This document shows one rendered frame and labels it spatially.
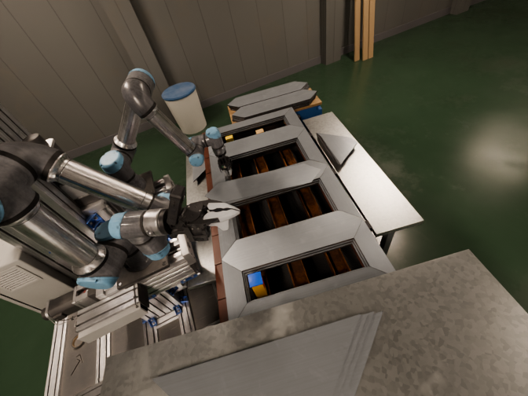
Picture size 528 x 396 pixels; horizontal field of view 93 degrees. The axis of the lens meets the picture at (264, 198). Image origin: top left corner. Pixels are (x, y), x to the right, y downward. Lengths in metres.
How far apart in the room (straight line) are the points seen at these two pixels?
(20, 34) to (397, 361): 4.43
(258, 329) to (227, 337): 0.10
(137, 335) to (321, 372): 1.52
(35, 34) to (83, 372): 3.56
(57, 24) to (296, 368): 4.14
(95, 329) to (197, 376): 0.57
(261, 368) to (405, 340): 0.43
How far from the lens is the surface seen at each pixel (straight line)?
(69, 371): 2.37
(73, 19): 4.22
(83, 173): 0.89
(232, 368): 0.91
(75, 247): 0.97
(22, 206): 0.86
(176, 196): 0.62
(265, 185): 1.55
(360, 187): 1.64
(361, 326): 0.91
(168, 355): 1.02
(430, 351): 0.96
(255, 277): 1.18
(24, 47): 4.39
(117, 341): 2.22
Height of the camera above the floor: 1.94
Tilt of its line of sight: 47 degrees down
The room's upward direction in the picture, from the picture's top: 15 degrees counter-clockwise
